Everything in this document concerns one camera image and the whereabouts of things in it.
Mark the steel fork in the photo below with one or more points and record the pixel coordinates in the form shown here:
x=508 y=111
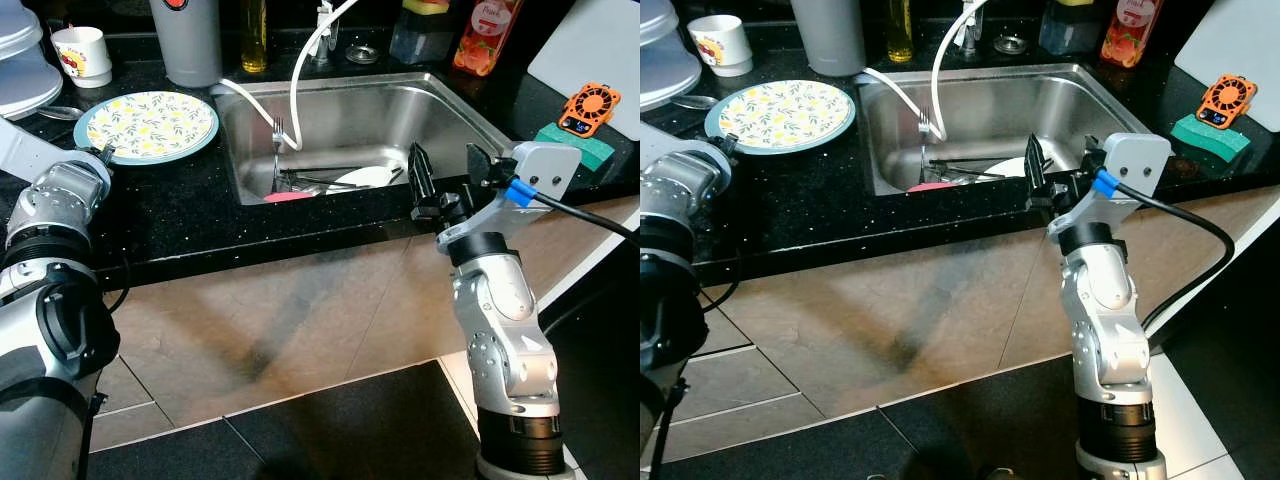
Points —
x=278 y=135
x=924 y=125

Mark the white stacked plastic containers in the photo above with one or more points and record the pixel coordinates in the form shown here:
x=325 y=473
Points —
x=665 y=70
x=25 y=80

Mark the white printed cup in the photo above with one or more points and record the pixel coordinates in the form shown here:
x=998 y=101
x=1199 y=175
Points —
x=82 y=55
x=720 y=45

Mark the yellow oil bottle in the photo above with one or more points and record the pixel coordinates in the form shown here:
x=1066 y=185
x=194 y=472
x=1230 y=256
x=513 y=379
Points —
x=253 y=40
x=898 y=35

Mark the stainless steel sink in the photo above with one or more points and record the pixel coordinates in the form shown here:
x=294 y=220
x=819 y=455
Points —
x=1020 y=105
x=380 y=115

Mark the steel cutlery piece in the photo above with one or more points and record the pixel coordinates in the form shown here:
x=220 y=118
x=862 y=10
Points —
x=965 y=168
x=320 y=180

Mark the round metal drain plug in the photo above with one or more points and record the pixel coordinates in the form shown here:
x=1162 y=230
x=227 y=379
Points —
x=360 y=53
x=1010 y=44

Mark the orange handheld fan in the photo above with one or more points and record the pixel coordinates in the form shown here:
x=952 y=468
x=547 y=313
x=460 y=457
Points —
x=1227 y=100
x=590 y=108

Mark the dark translucent soap dispenser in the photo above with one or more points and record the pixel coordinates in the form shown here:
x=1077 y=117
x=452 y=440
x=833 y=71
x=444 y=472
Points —
x=420 y=40
x=1068 y=35

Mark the grey tumbler with red logo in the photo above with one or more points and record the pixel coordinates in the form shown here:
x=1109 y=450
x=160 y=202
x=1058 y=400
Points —
x=828 y=40
x=187 y=45

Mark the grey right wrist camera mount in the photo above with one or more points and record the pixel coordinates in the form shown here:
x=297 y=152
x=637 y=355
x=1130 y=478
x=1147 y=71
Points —
x=550 y=165
x=1140 y=155

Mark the white cutting board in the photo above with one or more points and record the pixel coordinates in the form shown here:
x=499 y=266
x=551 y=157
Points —
x=1235 y=45
x=590 y=50

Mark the floral plate with teal rim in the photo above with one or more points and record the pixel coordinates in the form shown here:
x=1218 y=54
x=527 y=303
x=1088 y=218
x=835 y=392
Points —
x=785 y=115
x=150 y=125

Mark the steel spoon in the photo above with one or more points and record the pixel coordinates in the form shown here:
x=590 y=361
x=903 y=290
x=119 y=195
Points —
x=60 y=112
x=690 y=101

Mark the yellow sponge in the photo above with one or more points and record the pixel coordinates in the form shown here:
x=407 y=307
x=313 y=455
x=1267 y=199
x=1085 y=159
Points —
x=425 y=5

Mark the metal faucet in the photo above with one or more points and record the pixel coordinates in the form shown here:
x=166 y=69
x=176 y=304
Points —
x=968 y=30
x=322 y=35

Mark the green sponge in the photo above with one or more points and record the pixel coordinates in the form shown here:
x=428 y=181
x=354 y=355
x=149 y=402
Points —
x=1210 y=140
x=580 y=150

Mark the pink plate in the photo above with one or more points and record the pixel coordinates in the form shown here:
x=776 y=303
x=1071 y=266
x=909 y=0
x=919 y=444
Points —
x=930 y=187
x=290 y=197

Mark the white plate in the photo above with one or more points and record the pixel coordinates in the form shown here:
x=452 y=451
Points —
x=1010 y=168
x=370 y=178

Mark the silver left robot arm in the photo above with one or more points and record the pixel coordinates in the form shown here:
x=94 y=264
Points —
x=60 y=195
x=680 y=190

